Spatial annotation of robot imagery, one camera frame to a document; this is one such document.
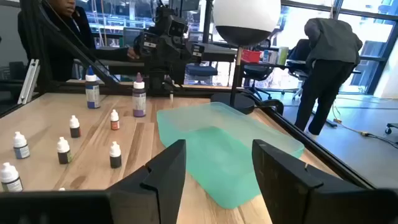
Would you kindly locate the black table clamp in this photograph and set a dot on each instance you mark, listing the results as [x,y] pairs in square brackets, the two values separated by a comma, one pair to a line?
[273,105]

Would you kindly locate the large purple food coloring bottle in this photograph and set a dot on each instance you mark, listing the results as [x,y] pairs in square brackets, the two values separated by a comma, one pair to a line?
[139,99]

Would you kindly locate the black office chair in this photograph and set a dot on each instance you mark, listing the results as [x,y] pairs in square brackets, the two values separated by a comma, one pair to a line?
[298,56]
[258,73]

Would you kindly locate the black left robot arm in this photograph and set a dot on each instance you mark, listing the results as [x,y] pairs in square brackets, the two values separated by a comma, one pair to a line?
[161,77]

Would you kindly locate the silver aluminium bracket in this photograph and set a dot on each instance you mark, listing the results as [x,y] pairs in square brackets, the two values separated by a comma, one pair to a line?
[29,81]

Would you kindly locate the computer monitor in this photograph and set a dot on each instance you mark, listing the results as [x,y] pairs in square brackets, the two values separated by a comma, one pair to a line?
[132,36]

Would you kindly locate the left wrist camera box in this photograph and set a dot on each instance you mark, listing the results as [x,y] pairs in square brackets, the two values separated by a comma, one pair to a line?
[177,26]

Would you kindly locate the small brown food coloring bottle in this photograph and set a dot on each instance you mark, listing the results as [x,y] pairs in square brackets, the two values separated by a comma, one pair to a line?
[74,129]

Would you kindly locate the blue office chair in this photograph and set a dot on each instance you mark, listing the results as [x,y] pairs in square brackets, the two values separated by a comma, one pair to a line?
[202,71]

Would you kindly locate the small blue food coloring bottle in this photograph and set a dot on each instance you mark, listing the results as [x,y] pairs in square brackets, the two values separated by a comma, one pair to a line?
[21,149]

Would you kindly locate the red box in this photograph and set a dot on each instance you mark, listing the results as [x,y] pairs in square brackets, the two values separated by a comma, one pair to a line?
[250,56]

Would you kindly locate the translucent green plastic tray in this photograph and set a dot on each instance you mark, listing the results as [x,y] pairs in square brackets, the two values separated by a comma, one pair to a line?
[217,149]

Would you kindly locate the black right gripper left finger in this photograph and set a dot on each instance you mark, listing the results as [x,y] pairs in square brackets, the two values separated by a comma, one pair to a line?
[161,186]

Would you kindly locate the large blue food coloring bottle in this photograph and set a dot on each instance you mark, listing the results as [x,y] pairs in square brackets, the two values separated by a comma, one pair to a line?
[92,93]

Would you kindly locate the black caster wheel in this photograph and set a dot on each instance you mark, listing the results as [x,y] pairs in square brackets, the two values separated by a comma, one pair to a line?
[391,128]

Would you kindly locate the small orange food coloring bottle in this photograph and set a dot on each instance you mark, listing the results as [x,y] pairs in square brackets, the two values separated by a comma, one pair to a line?
[114,123]

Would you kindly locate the green canister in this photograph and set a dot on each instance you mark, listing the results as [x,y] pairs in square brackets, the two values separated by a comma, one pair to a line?
[283,55]

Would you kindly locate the white globe lamp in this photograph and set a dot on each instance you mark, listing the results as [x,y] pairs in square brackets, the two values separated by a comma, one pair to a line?
[245,18]

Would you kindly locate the white canister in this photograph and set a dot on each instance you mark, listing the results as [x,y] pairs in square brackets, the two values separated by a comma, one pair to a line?
[270,56]

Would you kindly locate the small black food coloring bottle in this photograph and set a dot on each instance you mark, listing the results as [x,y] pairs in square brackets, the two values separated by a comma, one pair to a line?
[115,158]

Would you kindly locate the dark background desk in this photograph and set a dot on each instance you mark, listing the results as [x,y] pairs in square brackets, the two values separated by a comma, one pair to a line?
[217,51]

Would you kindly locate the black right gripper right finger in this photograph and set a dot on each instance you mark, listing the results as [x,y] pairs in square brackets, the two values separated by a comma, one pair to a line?
[286,193]

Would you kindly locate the person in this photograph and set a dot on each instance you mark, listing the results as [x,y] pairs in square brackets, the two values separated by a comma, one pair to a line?
[62,46]
[329,40]

